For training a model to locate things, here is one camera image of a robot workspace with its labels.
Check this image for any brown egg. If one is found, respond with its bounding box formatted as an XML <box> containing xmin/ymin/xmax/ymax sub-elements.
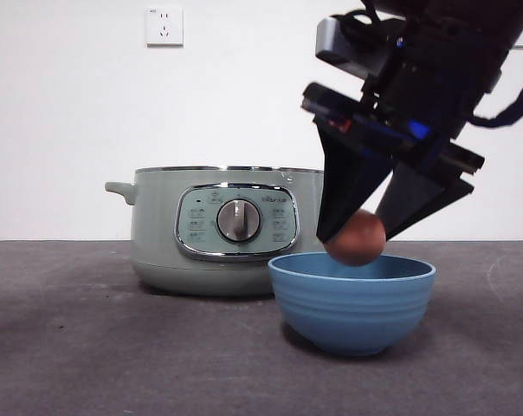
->
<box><xmin>322</xmin><ymin>210</ymin><xmax>387</xmax><ymax>266</ymax></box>

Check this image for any blue ribbed bowl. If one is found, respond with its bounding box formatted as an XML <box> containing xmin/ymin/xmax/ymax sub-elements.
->
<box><xmin>268</xmin><ymin>253</ymin><xmax>436</xmax><ymax>357</ymax></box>

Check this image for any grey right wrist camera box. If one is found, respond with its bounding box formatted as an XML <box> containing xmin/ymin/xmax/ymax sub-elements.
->
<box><xmin>314</xmin><ymin>16</ymin><xmax>378</xmax><ymax>75</ymax></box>

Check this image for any pale green electric steamer pot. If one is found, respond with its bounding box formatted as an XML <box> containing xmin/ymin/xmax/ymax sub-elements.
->
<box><xmin>104</xmin><ymin>166</ymin><xmax>328</xmax><ymax>298</ymax></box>

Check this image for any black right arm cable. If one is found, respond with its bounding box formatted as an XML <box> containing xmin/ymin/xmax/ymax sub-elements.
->
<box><xmin>472</xmin><ymin>25</ymin><xmax>523</xmax><ymax>129</ymax></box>

